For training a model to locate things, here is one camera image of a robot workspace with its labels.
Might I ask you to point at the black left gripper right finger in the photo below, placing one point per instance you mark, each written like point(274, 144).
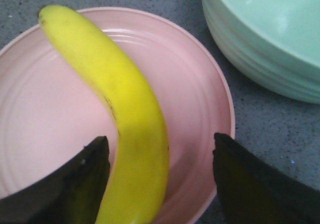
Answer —
point(252, 192)

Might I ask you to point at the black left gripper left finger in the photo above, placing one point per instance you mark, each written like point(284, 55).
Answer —
point(72, 194)

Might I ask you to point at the yellow banana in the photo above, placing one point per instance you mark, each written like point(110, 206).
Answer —
point(139, 175)

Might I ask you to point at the pink plate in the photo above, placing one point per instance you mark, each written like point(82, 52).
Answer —
point(47, 113)

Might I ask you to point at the green bowl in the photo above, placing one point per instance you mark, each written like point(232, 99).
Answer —
point(275, 43)

